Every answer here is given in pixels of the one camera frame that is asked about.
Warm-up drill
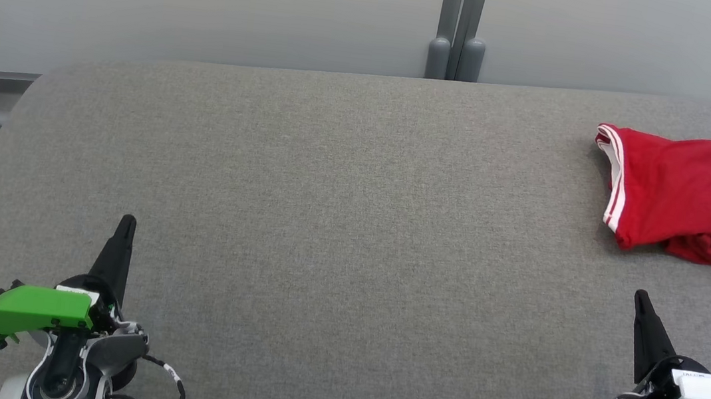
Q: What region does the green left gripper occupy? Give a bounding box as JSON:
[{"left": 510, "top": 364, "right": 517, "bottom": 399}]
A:
[{"left": 0, "top": 199, "right": 139, "bottom": 362}]

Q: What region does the red white number 23 jersey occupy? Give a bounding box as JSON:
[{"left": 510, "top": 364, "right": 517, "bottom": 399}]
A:
[{"left": 583, "top": 122, "right": 711, "bottom": 262}]

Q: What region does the grey vertical wall post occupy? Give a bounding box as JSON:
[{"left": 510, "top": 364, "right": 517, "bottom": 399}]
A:
[{"left": 424, "top": 0, "right": 492, "bottom": 85}]

